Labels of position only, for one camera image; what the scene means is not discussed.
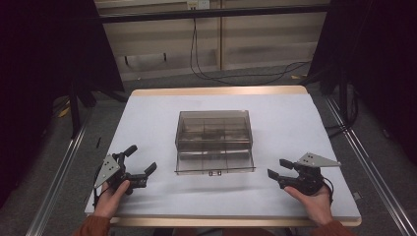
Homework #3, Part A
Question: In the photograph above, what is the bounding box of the metal floor rail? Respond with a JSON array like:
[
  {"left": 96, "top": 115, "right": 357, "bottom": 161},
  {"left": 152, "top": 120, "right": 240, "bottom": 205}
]
[
  {"left": 25, "top": 106, "right": 95, "bottom": 236},
  {"left": 324, "top": 93, "right": 417, "bottom": 236}
]

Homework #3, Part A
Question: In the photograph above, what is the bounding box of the black floor cable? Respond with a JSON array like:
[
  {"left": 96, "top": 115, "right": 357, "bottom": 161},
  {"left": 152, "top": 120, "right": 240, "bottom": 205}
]
[
  {"left": 189, "top": 18, "right": 312, "bottom": 87},
  {"left": 193, "top": 18, "right": 312, "bottom": 82}
]

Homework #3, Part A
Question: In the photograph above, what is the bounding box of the wooden table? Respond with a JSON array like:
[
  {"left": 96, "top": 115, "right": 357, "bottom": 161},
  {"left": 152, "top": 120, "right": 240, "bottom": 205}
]
[{"left": 108, "top": 85, "right": 363, "bottom": 228}]

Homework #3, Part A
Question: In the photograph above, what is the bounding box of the black curtain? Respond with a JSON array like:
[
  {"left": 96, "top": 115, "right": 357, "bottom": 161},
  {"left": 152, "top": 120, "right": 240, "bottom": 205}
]
[
  {"left": 304, "top": 0, "right": 417, "bottom": 166},
  {"left": 0, "top": 0, "right": 126, "bottom": 209}
]

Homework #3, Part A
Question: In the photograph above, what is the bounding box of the person's right hand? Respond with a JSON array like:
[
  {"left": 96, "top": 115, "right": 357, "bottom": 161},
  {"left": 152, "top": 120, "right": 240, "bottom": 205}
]
[{"left": 282, "top": 185, "right": 334, "bottom": 227}]

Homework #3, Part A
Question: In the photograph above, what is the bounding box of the black horizontal bar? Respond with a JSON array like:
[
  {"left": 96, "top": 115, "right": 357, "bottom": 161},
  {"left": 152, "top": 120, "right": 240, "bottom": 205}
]
[{"left": 97, "top": 4, "right": 331, "bottom": 25}]

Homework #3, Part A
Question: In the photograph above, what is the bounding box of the white wall socket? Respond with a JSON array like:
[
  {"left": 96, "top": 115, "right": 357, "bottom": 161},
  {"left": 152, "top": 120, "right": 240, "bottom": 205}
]
[{"left": 186, "top": 0, "right": 211, "bottom": 11}]

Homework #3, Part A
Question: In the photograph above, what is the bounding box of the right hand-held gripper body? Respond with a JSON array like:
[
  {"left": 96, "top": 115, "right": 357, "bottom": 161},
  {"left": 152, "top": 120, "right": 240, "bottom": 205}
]
[{"left": 277, "top": 151, "right": 342, "bottom": 197}]

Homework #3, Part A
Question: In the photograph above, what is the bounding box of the black metal stand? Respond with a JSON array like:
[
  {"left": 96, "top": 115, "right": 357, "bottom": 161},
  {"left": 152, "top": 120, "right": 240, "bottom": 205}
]
[
  {"left": 299, "top": 63, "right": 360, "bottom": 139},
  {"left": 66, "top": 77, "right": 98, "bottom": 140}
]

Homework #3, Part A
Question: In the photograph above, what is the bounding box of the person's left hand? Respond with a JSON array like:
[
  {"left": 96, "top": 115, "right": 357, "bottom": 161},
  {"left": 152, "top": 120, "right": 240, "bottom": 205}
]
[{"left": 92, "top": 179, "right": 132, "bottom": 220}]

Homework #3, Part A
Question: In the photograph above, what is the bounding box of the smoky clear plastic compartment box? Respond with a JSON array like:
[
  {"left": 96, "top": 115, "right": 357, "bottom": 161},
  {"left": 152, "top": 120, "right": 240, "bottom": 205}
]
[{"left": 174, "top": 109, "right": 257, "bottom": 177}]

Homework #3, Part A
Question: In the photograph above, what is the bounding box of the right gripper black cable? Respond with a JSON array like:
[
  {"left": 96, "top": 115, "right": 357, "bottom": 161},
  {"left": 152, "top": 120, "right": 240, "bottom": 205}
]
[{"left": 322, "top": 176, "right": 335, "bottom": 206}]

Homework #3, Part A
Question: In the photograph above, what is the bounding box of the white table mat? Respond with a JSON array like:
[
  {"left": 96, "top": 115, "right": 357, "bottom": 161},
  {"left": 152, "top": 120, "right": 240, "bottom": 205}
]
[{"left": 84, "top": 92, "right": 362, "bottom": 220}]

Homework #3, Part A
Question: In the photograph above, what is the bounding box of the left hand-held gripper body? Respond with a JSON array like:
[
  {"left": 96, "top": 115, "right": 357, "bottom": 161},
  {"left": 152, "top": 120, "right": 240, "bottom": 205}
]
[{"left": 93, "top": 151, "right": 149, "bottom": 196}]

